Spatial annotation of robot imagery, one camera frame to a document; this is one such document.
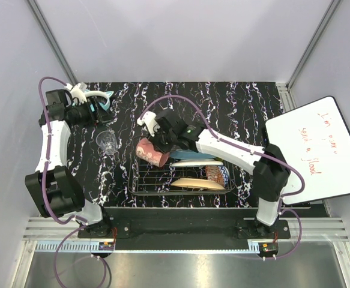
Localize red patterned bowl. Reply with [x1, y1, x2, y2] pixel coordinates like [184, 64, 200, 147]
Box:
[205, 166, 229, 186]

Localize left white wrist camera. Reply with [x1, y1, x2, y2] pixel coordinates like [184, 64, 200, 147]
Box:
[64, 82, 87, 105]

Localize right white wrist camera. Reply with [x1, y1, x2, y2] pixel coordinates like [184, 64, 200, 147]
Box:
[137, 111, 160, 137]

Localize white dry-erase board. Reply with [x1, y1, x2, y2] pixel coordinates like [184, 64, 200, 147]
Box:
[265, 96, 350, 205]

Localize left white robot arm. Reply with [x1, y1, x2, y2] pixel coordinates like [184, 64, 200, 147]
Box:
[25, 89, 114, 238]

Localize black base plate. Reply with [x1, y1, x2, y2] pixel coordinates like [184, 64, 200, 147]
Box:
[77, 206, 290, 241]

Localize orange floral plate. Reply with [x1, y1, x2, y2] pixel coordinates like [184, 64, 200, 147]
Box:
[171, 178, 225, 191]

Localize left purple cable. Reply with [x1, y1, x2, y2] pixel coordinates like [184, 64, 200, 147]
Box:
[38, 76, 112, 287]

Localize white watermelon pattern plate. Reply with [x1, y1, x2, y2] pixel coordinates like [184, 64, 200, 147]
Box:
[170, 159, 223, 168]

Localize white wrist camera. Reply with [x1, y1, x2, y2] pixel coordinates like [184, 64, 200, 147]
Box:
[137, 111, 160, 137]
[64, 82, 87, 105]

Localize clear glass cup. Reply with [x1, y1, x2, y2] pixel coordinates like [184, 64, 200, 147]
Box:
[96, 130, 118, 155]

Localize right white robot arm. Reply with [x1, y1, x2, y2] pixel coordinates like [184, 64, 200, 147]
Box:
[148, 109, 291, 238]

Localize pink cup brown lid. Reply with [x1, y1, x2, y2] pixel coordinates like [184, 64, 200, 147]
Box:
[136, 138, 169, 167]

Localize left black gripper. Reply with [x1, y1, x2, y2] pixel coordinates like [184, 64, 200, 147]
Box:
[68, 96, 113, 128]

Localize teal cat-ear headphones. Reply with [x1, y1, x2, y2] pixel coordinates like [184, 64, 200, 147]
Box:
[85, 90, 114, 111]

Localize teal scalloped plate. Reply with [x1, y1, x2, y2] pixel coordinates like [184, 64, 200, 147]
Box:
[169, 149, 215, 160]

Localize black marble pattern mat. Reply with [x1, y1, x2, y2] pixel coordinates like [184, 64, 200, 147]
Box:
[67, 82, 284, 208]

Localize wire dish rack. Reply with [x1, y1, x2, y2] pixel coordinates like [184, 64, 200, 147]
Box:
[128, 151, 235, 196]

